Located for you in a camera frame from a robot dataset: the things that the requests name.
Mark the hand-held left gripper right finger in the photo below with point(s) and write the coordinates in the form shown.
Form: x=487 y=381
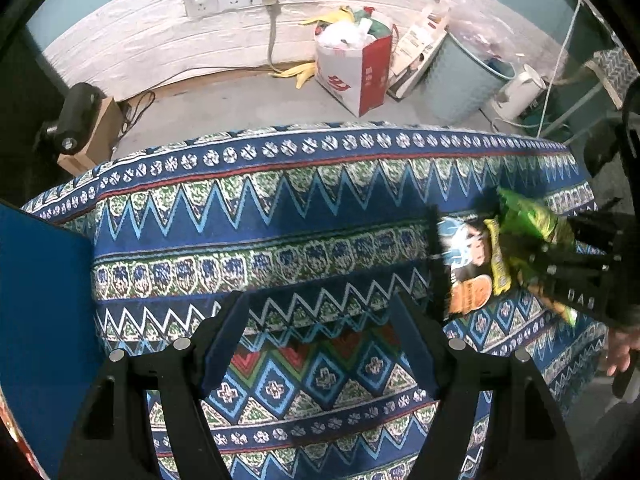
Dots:
x=415 y=335

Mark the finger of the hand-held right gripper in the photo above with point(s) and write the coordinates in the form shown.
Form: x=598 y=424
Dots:
x=560 y=265
x=602 y=232

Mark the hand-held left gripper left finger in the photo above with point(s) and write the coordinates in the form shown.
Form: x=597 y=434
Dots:
x=227 y=330

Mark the green snack packet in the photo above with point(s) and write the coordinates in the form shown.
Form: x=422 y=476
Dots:
x=530 y=220

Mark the blue cardboard box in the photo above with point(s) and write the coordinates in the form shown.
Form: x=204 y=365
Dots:
x=45 y=310

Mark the person's right hand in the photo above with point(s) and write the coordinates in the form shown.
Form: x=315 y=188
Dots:
x=622 y=350

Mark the black cartoon snack bag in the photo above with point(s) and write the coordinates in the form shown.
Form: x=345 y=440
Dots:
x=465 y=260

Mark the patterned blue cloth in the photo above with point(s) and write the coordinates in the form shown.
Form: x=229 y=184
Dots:
x=300 y=200

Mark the herringbone patterned cloth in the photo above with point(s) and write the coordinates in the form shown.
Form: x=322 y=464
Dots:
x=617 y=72

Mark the white electric kettle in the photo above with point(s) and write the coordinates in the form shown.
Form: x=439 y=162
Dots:
x=517 y=92

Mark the teal trash bin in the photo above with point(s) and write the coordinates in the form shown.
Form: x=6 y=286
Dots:
x=457 y=85

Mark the black device on box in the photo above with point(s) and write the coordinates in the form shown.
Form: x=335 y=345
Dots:
x=102 y=125

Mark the printed paper bag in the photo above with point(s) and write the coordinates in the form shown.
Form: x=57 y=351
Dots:
x=412 y=55

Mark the black cylindrical device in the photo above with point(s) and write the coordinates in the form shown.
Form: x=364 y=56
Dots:
x=75 y=115

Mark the white and red shopping bag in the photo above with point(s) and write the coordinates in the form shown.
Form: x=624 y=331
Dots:
x=345 y=80

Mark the banana peel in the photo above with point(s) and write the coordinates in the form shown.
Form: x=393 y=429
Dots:
x=330 y=16
x=300 y=74

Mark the crumpled white plastic bag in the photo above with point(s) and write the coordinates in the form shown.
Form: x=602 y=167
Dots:
x=345 y=35

